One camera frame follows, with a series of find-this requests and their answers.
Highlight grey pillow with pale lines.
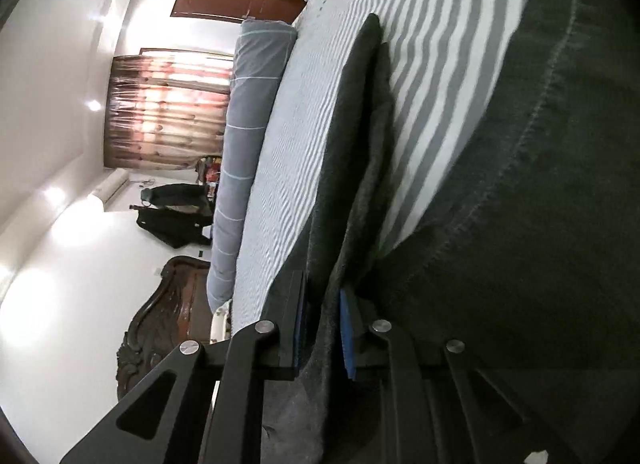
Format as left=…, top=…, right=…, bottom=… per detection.
left=206, top=20, right=298, bottom=312

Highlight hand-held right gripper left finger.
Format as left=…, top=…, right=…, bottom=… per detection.
left=59, top=271, right=307, bottom=464

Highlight small colourful clutter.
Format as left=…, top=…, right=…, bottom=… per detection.
left=199, top=156, right=222, bottom=197

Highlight dark grey denim pants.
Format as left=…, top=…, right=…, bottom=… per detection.
left=260, top=0, right=640, bottom=464

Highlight black hanging clothes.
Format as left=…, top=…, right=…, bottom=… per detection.
left=129, top=183, right=216, bottom=249

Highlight carved dark wooden headboard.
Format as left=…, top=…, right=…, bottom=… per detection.
left=116, top=256, right=213, bottom=402

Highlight white air conditioner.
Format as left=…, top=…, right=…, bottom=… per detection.
left=87, top=171, right=128, bottom=207

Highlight reddish brown window curtain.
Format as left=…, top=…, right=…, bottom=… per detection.
left=102, top=48, right=236, bottom=169

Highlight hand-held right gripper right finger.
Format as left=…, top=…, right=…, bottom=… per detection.
left=339, top=288, right=543, bottom=464

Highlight grey striped bed sheet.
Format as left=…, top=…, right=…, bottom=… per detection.
left=230, top=0, right=556, bottom=339

